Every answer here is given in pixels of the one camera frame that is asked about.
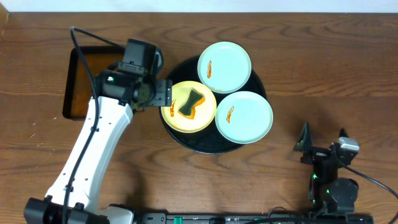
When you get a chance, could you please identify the orange green sponge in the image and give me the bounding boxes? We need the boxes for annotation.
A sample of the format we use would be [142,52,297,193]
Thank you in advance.
[178,88,205,119]

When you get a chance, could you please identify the yellow plate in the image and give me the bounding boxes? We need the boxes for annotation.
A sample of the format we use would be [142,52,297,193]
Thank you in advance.
[161,81,217,133]

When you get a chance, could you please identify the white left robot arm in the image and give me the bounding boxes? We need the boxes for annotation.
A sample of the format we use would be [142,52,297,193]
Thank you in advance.
[24,70,172,223]

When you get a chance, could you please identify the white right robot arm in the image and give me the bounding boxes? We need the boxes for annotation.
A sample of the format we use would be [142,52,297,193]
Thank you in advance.
[293,123,359,219]

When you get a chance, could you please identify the round black tray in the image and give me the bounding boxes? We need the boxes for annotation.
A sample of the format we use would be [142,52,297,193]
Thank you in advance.
[161,55,267,154]

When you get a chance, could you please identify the green plate far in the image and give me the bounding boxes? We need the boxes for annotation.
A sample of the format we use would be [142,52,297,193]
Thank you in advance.
[197,42,252,94]

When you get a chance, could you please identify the green plate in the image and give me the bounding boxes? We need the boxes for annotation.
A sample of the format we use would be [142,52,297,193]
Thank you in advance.
[197,42,252,94]
[215,91,274,144]

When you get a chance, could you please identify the green plate near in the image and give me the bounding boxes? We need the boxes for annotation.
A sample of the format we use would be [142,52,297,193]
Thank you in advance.
[215,91,274,144]

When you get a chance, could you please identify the black rectangular water basin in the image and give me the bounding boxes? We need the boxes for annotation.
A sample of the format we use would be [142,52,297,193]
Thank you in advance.
[62,46,124,120]

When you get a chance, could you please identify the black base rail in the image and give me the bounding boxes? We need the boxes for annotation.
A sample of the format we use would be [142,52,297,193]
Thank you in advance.
[105,203,374,224]

